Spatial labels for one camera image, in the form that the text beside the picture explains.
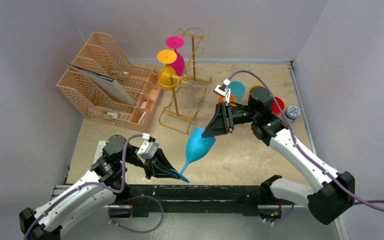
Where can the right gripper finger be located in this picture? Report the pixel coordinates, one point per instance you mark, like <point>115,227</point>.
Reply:
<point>220,117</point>
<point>214,132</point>

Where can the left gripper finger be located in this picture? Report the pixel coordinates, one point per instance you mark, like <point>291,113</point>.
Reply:
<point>166,174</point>
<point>163,163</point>

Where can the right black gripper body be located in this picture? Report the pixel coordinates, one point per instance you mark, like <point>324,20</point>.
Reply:
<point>229,119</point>

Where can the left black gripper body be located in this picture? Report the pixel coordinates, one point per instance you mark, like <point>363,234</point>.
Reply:
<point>149,164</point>

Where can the orange wine glass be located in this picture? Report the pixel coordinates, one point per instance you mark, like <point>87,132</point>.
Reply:
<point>232,100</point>

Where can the blue wine glass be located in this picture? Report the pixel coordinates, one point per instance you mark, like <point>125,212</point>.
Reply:
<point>196,148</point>
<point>237,89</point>

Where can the yellow wine glass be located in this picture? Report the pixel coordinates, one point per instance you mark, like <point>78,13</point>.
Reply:
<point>166,79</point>
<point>257,88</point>

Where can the red wine glass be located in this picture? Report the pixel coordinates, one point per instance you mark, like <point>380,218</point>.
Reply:
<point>278,106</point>

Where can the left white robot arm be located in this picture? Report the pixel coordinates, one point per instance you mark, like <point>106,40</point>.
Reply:
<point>103,184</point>

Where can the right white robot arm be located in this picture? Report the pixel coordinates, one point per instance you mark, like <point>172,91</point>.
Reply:
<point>325,194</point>

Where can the magenta wine glass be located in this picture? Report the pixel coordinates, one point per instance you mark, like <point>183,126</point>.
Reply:
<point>176,42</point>

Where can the grey folder in organizer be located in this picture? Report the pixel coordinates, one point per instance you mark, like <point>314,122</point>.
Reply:
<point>108,84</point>

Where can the pink plastic file organizer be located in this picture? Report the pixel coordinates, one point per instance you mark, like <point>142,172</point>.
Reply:
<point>101,54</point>

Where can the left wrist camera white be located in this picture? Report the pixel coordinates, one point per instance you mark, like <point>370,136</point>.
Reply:
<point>148,148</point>

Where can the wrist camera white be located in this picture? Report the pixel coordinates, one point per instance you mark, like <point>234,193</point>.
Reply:
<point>223,90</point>
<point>148,148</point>

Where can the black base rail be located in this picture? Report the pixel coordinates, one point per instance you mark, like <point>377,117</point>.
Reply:
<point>140,200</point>

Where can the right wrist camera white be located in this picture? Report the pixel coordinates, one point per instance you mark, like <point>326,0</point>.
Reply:
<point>223,90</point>

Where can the gold wire glass rack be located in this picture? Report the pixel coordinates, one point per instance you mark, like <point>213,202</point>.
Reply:
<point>188,94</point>

